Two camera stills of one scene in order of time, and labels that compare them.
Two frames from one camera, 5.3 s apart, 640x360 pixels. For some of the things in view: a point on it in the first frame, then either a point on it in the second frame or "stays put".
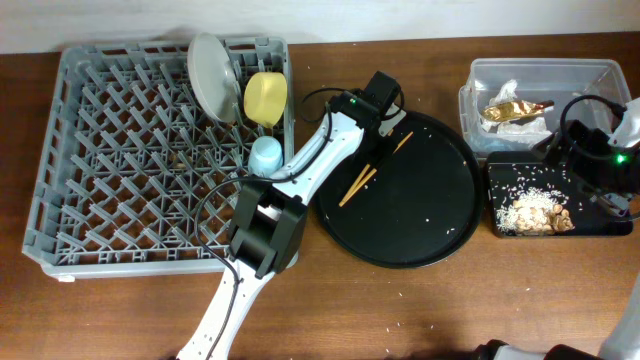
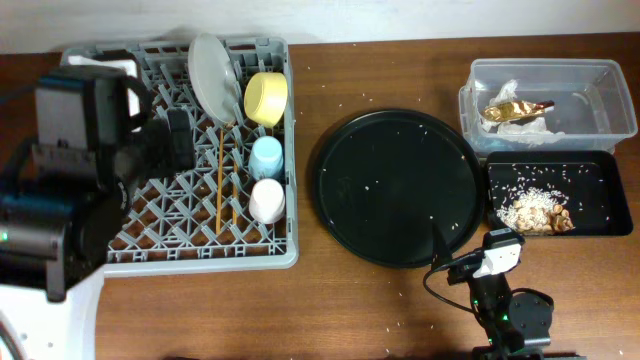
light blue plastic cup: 265,156 stays put
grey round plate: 214,76 stays put
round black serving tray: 408,198 stays put
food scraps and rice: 535,212 stays put
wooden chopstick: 372,173 to 235,183
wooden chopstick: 363,182 to 219,182
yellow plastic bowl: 265,97 stays put
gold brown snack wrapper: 514,109 stays put
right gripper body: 589,140 to 463,271
